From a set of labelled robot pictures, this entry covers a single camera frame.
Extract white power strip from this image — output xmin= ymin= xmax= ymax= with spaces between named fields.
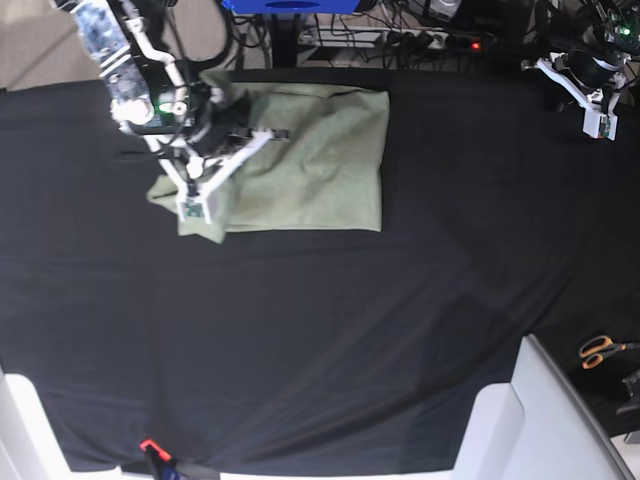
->
xmin=298 ymin=25 xmax=497 ymax=53

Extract white frame left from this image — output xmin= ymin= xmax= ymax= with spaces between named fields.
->
xmin=1 ymin=371 xmax=73 ymax=480

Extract blue box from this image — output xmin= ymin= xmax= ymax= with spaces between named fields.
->
xmin=222 ymin=0 xmax=360 ymax=15

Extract green T-shirt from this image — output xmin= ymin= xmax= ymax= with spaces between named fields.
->
xmin=177 ymin=82 xmax=390 ymax=243

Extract black table leg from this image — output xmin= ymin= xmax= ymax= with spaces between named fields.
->
xmin=268 ymin=14 xmax=307 ymax=69

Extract black table cloth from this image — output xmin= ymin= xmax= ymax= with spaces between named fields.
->
xmin=1 ymin=69 xmax=639 ymax=476

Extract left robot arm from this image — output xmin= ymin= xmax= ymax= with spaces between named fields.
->
xmin=520 ymin=1 xmax=639 ymax=141

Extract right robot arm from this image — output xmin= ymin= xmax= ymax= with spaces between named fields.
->
xmin=52 ymin=1 xmax=288 ymax=224

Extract orange handled scissors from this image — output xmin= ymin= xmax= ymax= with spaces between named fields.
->
xmin=578 ymin=335 xmax=639 ymax=370

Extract orange clamp bottom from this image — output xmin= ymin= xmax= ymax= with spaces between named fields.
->
xmin=139 ymin=438 xmax=173 ymax=462

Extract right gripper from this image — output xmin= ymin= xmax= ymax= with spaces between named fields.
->
xmin=149 ymin=84 xmax=290 ymax=224

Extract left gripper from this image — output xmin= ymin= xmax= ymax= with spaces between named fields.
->
xmin=521 ymin=49 xmax=631 ymax=141

